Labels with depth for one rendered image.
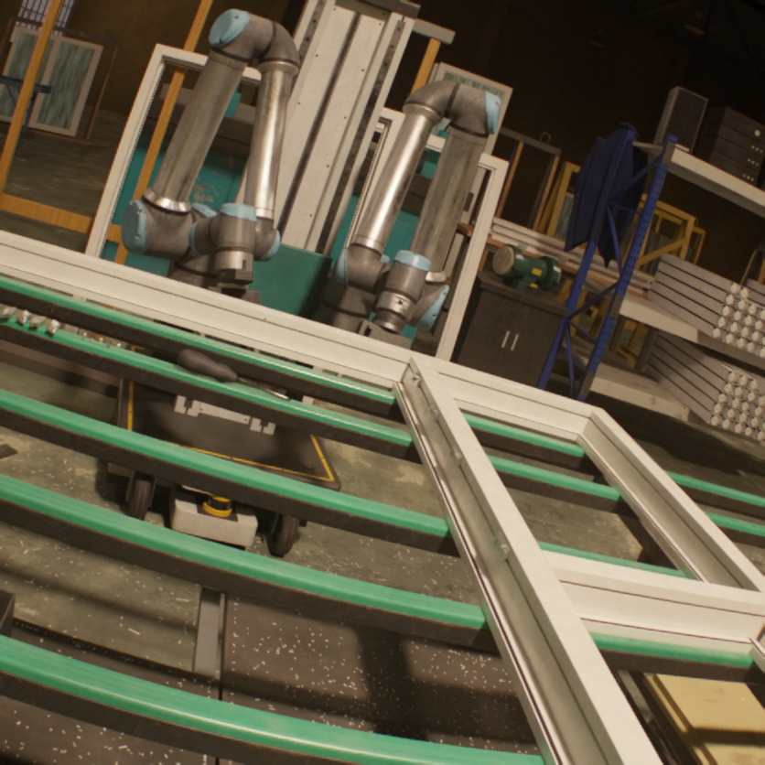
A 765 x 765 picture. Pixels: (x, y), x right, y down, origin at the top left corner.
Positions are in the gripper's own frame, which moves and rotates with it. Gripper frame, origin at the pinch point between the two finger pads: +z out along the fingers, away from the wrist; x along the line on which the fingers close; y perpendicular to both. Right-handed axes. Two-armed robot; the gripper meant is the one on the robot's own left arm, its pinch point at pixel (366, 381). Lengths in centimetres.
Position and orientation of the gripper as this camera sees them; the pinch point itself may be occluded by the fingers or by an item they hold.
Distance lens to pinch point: 217.2
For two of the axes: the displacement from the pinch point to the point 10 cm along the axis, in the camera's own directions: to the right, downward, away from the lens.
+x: 9.0, 3.9, 2.2
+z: -3.5, 9.2, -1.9
